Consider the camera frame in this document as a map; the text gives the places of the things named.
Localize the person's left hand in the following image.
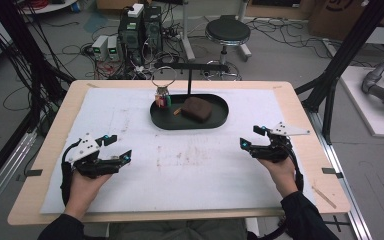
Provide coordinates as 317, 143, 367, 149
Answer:
64, 171, 114, 221

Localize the aluminium rail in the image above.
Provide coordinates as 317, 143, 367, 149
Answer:
308, 109, 374, 240
0, 131, 38, 218

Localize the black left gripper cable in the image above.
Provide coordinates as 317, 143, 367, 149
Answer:
60, 139, 81, 208

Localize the brown zip pouch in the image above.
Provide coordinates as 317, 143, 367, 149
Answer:
173, 96, 214, 124

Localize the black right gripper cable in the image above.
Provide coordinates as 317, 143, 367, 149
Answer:
288, 146, 306, 194

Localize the silver key ring with keys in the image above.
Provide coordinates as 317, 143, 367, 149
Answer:
151, 65, 178, 108

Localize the brown cardboard box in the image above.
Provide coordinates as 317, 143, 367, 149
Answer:
308, 0, 368, 41

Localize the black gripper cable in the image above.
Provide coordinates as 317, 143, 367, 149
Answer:
288, 146, 306, 194
60, 139, 81, 208

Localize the black metal frame post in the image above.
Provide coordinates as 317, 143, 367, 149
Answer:
294, 0, 384, 145

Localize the white metal frame leg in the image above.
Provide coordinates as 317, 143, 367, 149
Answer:
238, 0, 253, 63
179, 0, 197, 62

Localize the black computer tower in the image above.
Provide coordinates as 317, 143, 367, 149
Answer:
118, 13, 146, 66
143, 4, 164, 54

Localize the black oval tray with stand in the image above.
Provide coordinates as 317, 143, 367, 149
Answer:
149, 62, 230, 131

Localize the white box on tower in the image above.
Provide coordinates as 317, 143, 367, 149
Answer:
126, 3, 145, 18

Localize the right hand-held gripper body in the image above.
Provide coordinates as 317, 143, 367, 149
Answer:
248, 121, 311, 164

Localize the black cable bundle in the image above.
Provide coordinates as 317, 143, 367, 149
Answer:
0, 0, 76, 104

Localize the black round stool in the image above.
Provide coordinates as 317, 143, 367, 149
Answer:
203, 16, 252, 82

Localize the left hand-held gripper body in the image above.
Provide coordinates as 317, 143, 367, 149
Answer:
67, 132, 121, 179

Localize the white platform board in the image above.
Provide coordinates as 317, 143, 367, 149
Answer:
339, 64, 384, 139

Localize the white power supply unit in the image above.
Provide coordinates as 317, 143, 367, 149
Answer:
91, 34, 109, 61
106, 34, 121, 61

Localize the person's right hand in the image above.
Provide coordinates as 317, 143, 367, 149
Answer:
258, 156, 299, 199

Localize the white table mat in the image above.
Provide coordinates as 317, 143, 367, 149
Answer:
39, 87, 316, 214

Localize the thin wooden stick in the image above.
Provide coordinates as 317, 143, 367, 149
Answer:
311, 185, 337, 209

